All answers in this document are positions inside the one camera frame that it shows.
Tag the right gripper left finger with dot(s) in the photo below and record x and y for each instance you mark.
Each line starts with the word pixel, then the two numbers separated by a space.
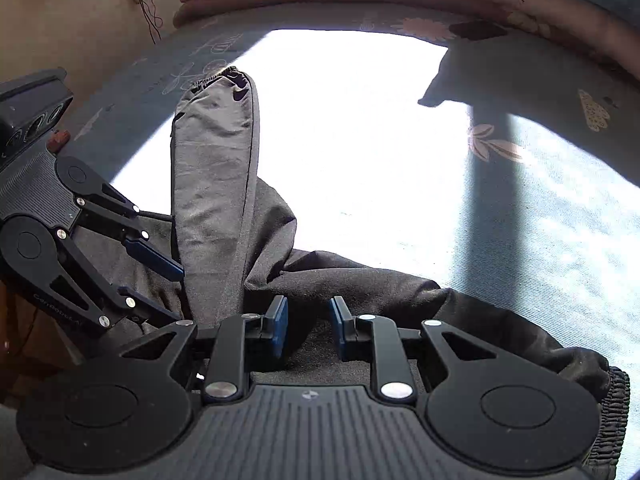
pixel 275 325

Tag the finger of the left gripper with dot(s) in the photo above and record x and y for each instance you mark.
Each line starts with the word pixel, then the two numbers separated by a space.
pixel 142 310
pixel 149 256

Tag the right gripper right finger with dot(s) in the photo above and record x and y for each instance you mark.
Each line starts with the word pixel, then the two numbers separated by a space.
pixel 343 328

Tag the black track pants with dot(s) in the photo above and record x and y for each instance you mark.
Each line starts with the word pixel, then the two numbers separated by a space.
pixel 234 234

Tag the person's hand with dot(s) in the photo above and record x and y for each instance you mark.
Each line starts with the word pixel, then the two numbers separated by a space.
pixel 57 141

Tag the blue floral bed sheet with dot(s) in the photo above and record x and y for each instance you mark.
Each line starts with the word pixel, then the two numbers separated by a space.
pixel 489 161

